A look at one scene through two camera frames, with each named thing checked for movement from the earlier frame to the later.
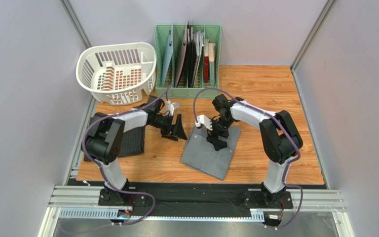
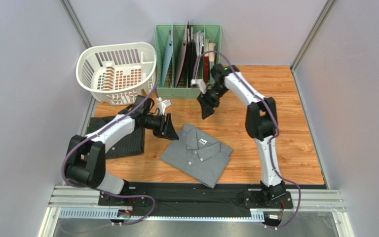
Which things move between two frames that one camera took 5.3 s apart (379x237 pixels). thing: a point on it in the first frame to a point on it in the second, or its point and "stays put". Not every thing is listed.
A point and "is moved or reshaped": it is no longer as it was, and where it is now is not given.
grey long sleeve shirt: x=201 y=153 is moved or reshaped
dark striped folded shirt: x=132 y=142 stays put
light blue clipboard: x=169 y=55 stays put
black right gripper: x=217 y=138 to x=207 y=100
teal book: x=211 y=48 stays put
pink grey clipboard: x=182 y=58 stays put
